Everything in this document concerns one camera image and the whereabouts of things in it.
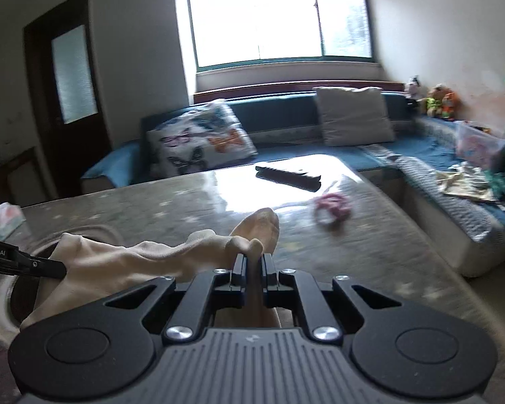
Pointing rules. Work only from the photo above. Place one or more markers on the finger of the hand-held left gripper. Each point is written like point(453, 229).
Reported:
point(38, 266)

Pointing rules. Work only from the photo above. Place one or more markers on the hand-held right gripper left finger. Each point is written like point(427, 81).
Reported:
point(243, 271)

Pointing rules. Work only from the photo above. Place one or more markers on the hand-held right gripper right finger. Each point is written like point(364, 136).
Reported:
point(264, 271)

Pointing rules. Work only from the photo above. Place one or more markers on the beige garment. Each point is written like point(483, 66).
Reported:
point(130, 261)

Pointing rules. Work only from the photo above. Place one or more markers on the pastel tissue box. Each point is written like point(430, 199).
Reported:
point(4, 221)

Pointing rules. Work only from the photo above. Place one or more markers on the black remote control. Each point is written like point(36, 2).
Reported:
point(290, 176)

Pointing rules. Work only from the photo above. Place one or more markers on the butterfly print pillow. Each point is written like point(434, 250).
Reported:
point(202, 139)

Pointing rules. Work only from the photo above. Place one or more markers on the teal sofa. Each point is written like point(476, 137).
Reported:
point(277, 113)

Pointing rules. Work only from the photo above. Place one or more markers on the dark door with frosted glass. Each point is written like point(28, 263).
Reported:
point(42, 92)

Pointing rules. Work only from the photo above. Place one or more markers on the plain pale pillow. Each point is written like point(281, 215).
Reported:
point(353, 118)

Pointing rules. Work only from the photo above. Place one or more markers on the pale printed cloth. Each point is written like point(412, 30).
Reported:
point(467, 183)

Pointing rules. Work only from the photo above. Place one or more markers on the grey plush toy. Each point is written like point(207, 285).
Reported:
point(413, 90)

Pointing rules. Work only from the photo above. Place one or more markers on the brown green plush toy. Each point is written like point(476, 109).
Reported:
point(433, 103)

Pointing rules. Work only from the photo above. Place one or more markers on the clear plastic storage box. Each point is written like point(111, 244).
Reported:
point(477, 145)

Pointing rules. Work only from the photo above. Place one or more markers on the green framed window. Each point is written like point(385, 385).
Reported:
point(252, 21)

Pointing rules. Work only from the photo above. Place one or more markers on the orange plush toy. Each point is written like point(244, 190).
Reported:
point(449, 101)

